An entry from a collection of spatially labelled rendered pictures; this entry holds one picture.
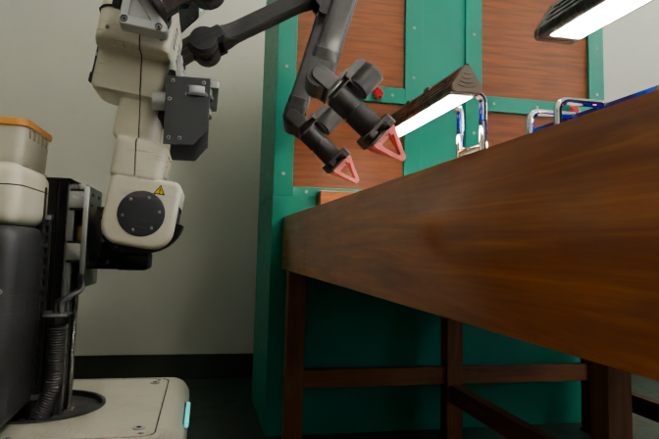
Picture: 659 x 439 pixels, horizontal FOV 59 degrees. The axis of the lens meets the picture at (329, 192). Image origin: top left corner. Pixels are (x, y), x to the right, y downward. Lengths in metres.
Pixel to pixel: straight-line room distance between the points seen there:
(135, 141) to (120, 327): 1.75
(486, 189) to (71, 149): 2.65
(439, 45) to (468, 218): 1.76
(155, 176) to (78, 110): 1.77
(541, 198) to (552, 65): 2.08
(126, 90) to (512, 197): 1.07
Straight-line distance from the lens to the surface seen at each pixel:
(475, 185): 0.63
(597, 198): 0.46
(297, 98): 1.64
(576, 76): 2.63
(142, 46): 1.43
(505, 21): 2.54
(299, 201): 2.08
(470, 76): 1.47
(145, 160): 1.39
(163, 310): 3.01
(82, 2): 3.28
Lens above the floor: 0.66
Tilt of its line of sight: 6 degrees up
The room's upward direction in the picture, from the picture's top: 1 degrees clockwise
